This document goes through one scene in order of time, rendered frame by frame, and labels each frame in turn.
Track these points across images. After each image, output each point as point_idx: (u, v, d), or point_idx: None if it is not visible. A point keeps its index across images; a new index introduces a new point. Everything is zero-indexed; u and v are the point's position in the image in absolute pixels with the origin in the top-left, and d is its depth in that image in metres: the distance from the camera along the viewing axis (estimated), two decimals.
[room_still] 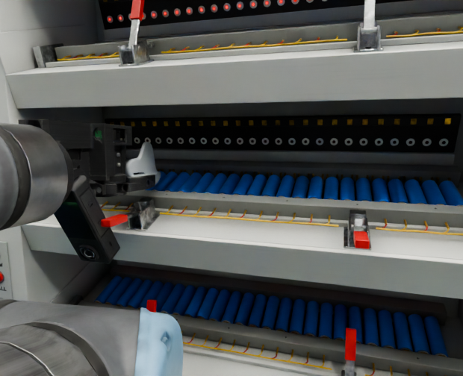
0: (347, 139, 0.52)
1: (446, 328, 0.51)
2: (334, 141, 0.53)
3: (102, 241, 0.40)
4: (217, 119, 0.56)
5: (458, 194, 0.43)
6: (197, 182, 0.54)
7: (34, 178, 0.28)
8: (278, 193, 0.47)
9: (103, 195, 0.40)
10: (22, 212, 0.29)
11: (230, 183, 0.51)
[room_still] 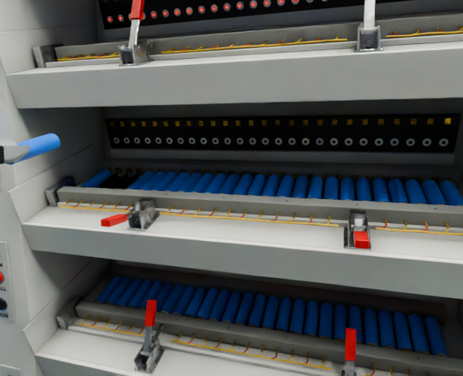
0: (347, 139, 0.52)
1: (446, 328, 0.51)
2: (334, 141, 0.53)
3: None
4: (217, 119, 0.56)
5: (458, 194, 0.43)
6: (197, 182, 0.54)
7: None
8: (278, 193, 0.47)
9: None
10: None
11: (230, 183, 0.51)
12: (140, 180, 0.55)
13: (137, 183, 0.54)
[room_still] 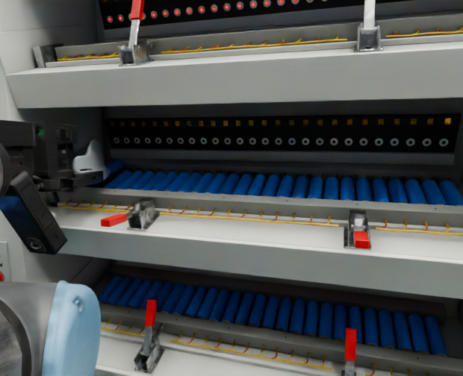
0: (347, 139, 0.52)
1: (446, 328, 0.51)
2: (334, 141, 0.53)
3: (47, 233, 0.43)
4: (217, 119, 0.56)
5: (458, 194, 0.43)
6: (197, 182, 0.54)
7: None
8: (278, 193, 0.47)
9: (47, 189, 0.42)
10: None
11: (230, 183, 0.51)
12: (140, 180, 0.55)
13: (137, 183, 0.54)
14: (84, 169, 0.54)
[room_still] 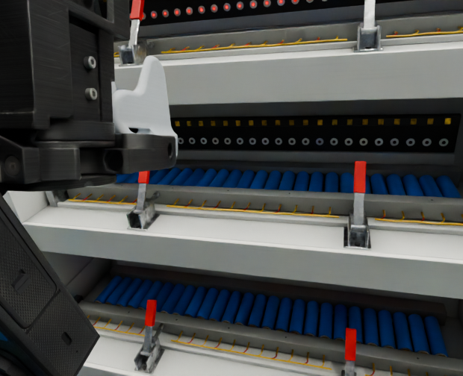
0: (347, 139, 0.52)
1: (446, 328, 0.51)
2: (334, 141, 0.53)
3: (34, 341, 0.12)
4: (217, 119, 0.56)
5: (454, 188, 0.44)
6: (200, 177, 0.56)
7: None
8: (280, 188, 0.49)
9: (33, 184, 0.12)
10: None
11: (233, 178, 0.53)
12: None
13: None
14: None
